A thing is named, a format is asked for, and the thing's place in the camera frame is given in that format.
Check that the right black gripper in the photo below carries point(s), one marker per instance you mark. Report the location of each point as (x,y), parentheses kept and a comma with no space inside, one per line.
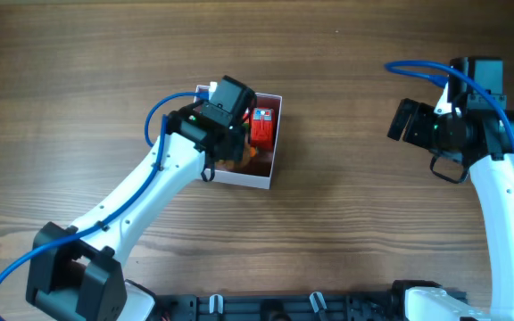
(416,127)

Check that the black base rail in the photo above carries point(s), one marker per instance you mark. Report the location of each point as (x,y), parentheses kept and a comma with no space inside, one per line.
(355,306)

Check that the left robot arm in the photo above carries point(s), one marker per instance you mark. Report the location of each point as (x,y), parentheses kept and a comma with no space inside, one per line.
(76,272)

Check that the brown plush bear with orange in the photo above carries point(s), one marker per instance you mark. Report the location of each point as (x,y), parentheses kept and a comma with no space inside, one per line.
(231,165)

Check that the white cardboard box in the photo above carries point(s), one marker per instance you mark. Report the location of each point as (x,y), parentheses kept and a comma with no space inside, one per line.
(258,172)

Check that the red toy truck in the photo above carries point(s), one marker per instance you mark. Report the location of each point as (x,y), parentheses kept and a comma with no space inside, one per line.
(262,125)

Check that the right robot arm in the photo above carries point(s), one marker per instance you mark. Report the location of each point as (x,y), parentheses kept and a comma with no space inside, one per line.
(477,140)

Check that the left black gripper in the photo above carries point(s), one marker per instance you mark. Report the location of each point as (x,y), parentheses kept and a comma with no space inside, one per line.
(234,151)

